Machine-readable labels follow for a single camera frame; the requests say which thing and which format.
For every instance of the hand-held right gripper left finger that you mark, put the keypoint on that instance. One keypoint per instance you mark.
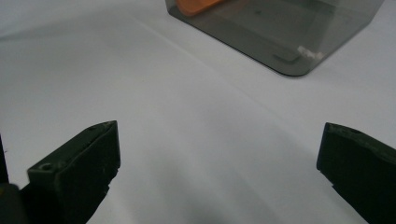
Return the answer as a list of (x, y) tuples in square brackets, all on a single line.
[(77, 174)]

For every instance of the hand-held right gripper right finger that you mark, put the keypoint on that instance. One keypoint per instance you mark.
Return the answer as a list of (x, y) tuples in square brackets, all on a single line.
[(364, 168)]

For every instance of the grey translucent plastic box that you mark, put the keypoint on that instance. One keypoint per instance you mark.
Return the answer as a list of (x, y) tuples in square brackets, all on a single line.
[(264, 31)]

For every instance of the orange phone case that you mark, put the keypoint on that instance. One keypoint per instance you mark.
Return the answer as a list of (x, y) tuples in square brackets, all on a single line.
[(196, 6)]

